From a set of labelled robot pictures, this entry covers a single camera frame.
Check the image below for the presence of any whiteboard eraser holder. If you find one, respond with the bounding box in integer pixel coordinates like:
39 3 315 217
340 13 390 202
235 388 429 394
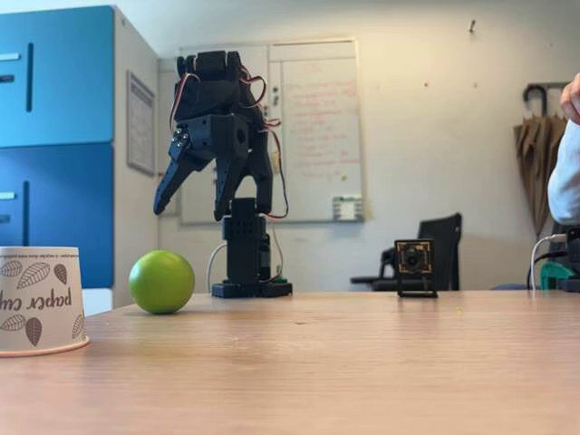
331 195 365 222

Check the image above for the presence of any blue and grey cabinet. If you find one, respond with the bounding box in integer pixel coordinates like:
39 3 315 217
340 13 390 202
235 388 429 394
0 5 160 318

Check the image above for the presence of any blue chair seat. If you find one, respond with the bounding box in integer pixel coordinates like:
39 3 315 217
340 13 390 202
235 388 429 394
487 279 538 291

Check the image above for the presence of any person's bare forearm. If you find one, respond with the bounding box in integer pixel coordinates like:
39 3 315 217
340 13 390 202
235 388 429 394
559 71 580 124

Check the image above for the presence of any small camera module on stand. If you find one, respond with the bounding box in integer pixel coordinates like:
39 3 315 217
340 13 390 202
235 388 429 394
393 238 440 299

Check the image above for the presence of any white charging cable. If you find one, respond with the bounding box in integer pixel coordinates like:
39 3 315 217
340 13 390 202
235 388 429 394
528 234 567 291

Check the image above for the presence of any black chair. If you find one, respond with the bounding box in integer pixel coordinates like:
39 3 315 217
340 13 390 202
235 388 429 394
351 212 463 292

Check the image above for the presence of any folded brown umbrella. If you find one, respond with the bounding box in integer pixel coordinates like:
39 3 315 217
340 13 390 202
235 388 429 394
513 112 570 239

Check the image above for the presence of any green table clamp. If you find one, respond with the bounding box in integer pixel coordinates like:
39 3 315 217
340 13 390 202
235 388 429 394
538 261 575 291

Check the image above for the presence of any wall whiteboard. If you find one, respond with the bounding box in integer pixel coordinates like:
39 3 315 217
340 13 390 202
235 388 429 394
178 39 367 226

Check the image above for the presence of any person's white shirt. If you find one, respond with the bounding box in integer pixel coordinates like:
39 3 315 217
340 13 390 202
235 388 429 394
546 118 580 227

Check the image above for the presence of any green ball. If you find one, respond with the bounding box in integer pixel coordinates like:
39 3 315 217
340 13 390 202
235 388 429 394
128 248 197 315

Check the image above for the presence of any white leaf-print paper cup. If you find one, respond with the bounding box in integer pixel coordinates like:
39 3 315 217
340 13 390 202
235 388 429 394
0 246 91 359

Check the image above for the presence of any grey wall coat rack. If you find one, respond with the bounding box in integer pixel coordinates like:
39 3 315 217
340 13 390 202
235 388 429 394
523 81 572 114

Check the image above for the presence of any white cable behind robot base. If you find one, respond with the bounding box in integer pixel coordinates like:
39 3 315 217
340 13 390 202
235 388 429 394
207 243 227 291

